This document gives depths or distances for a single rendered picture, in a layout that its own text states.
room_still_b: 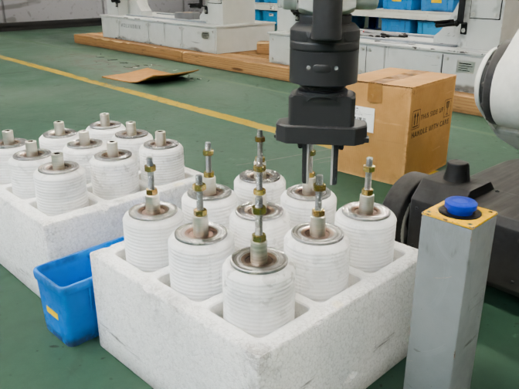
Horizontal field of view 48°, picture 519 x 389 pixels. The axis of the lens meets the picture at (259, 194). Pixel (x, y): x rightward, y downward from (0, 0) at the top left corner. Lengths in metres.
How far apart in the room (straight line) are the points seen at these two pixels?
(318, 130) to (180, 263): 0.26
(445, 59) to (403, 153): 1.24
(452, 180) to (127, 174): 0.65
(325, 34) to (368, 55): 2.51
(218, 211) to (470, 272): 0.41
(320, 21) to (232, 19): 3.51
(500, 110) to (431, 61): 2.00
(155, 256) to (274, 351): 0.28
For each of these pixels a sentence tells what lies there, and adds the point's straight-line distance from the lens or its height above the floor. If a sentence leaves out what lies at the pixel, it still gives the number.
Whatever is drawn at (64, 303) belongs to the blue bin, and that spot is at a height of 0.09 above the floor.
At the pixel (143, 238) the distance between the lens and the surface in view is 0.90.
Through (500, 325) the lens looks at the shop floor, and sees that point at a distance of 1.18.
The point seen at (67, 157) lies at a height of 0.23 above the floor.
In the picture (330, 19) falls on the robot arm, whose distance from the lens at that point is 0.70.
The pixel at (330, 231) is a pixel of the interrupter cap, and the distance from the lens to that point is 0.85.
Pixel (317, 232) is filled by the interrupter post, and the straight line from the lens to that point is 0.83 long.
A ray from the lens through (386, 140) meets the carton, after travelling 1.79.
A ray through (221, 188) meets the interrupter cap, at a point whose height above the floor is 0.25.
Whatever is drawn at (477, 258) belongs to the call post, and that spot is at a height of 0.26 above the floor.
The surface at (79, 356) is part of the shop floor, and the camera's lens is 1.06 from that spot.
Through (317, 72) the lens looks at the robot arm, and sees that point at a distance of 0.73.
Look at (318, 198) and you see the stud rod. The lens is 0.82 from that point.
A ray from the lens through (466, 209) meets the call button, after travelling 0.77.
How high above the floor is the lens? 0.60
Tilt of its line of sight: 21 degrees down
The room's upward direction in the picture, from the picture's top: straight up
